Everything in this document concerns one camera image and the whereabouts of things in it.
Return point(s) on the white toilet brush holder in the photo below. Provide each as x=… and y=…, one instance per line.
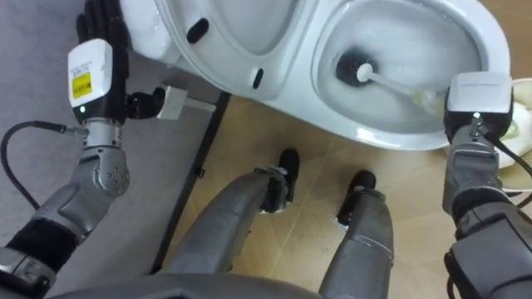
x=522, y=133

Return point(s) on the white toilet brush black bristles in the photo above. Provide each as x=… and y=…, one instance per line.
x=365, y=72

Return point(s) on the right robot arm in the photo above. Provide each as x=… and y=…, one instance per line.
x=474, y=170

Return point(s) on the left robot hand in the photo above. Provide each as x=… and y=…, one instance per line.
x=90, y=74

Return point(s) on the white toilet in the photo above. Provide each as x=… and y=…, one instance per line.
x=407, y=37

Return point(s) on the white wall fixture box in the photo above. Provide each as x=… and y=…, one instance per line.
x=171, y=103

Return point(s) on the white toilet lid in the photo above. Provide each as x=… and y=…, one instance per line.
x=232, y=66

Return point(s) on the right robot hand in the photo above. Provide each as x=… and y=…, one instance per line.
x=478, y=93

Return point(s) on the robot legs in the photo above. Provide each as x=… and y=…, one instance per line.
x=232, y=224

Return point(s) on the black floor trim strip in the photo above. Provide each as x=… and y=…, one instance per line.
x=195, y=174

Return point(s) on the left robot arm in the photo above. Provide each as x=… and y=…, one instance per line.
x=93, y=174

